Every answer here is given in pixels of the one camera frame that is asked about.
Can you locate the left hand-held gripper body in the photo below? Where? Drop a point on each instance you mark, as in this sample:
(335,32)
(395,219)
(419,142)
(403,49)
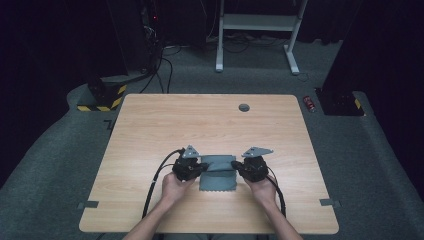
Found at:
(186,168)

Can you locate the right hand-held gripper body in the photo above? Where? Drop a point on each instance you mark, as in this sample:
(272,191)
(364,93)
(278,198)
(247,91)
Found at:
(255,168)

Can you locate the grey cloth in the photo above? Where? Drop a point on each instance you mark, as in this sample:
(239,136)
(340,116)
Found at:
(218,176)

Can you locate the person's left hand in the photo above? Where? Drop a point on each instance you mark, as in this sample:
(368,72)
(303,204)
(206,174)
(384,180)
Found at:
(176,190)

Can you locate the person's right hand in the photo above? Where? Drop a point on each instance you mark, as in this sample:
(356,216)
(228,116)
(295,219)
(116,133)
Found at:
(263,191)

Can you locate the grey round table grommet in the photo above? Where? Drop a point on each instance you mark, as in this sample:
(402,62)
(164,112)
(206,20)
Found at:
(244,107)

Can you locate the red can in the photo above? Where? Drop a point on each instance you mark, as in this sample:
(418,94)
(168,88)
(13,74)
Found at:
(309,103)

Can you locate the black stand base yellow tape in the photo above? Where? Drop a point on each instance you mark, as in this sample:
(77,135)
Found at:
(340,103)

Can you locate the black yellow striped stand base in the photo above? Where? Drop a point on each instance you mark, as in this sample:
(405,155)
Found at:
(103,96)

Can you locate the black computer tower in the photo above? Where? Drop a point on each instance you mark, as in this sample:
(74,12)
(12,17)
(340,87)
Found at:
(151,33)

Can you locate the white metal stand frame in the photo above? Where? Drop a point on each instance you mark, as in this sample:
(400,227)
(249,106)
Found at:
(256,22)

